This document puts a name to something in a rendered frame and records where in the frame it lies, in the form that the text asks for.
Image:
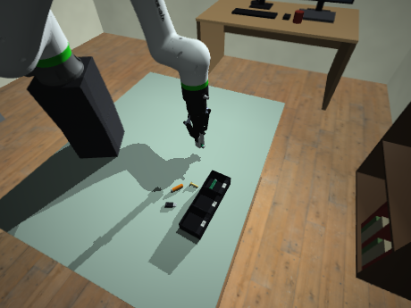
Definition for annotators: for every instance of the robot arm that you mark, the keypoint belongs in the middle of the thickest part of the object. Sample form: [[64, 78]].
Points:
[[22, 24]]

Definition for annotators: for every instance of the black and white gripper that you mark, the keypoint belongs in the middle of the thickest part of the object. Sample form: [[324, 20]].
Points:
[[199, 118]]

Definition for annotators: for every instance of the black rack of labelled bins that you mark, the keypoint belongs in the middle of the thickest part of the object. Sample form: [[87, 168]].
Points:
[[205, 204]]

